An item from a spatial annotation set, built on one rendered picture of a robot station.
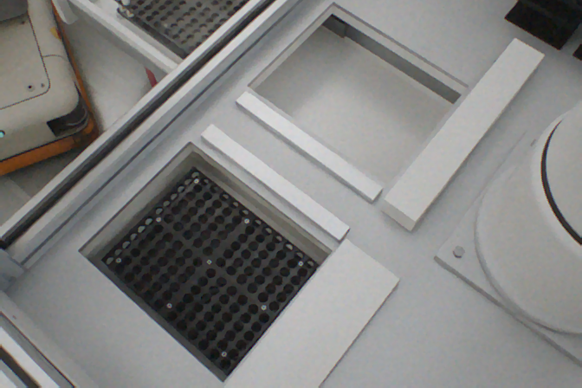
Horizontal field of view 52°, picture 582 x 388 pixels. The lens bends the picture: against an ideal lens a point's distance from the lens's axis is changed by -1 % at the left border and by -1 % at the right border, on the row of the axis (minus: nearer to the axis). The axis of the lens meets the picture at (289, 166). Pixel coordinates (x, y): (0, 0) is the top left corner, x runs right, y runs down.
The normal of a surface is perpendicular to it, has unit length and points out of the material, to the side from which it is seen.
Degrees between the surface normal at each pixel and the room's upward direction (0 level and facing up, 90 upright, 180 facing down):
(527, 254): 90
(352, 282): 0
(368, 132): 0
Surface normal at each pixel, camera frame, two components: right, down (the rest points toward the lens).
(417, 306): 0.00, -0.44
